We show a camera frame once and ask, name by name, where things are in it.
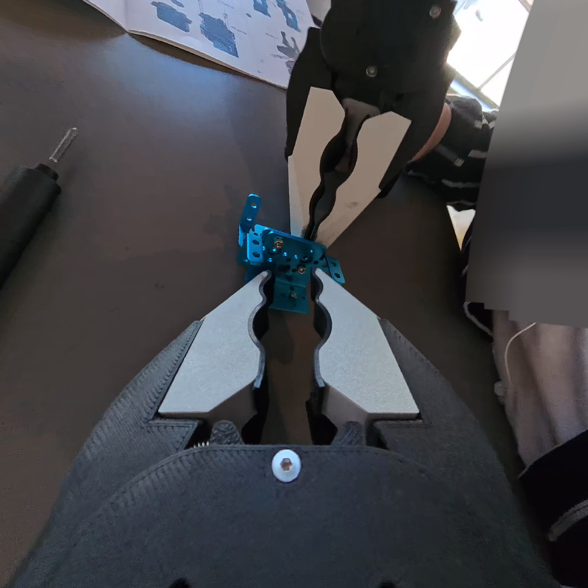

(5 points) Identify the blue metal bracket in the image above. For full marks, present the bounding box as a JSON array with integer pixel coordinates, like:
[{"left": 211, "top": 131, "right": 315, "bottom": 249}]
[{"left": 236, "top": 194, "right": 345, "bottom": 315}]

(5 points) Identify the dark desk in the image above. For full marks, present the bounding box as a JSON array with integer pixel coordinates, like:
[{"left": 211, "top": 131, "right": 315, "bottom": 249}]
[{"left": 0, "top": 0, "right": 529, "bottom": 588}]

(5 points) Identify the person's right hand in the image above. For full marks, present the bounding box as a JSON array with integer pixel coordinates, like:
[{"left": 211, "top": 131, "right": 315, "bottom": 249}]
[{"left": 408, "top": 107, "right": 449, "bottom": 164}]

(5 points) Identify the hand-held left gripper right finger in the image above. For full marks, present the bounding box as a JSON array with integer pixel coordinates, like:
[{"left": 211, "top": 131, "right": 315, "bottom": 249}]
[{"left": 305, "top": 268, "right": 420, "bottom": 445}]

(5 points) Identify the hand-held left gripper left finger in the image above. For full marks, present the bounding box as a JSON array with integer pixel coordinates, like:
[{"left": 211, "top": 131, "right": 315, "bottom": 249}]
[{"left": 157, "top": 270, "right": 273, "bottom": 445}]

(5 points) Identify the person's right forearm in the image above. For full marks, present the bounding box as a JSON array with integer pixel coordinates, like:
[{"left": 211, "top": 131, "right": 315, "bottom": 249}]
[{"left": 406, "top": 96, "right": 499, "bottom": 212}]

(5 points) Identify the black electric screwdriver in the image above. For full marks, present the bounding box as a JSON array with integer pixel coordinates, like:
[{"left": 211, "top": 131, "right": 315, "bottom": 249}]
[{"left": 0, "top": 128, "right": 79, "bottom": 290}]

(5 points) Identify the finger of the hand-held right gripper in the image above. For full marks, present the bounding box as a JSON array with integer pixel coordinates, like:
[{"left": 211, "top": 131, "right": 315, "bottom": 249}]
[
  {"left": 288, "top": 86, "right": 346, "bottom": 240},
  {"left": 315, "top": 111, "right": 413, "bottom": 245}
]

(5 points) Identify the instruction booklet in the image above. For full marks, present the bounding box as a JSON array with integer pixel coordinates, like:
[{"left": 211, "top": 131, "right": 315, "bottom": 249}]
[{"left": 85, "top": 0, "right": 322, "bottom": 89}]

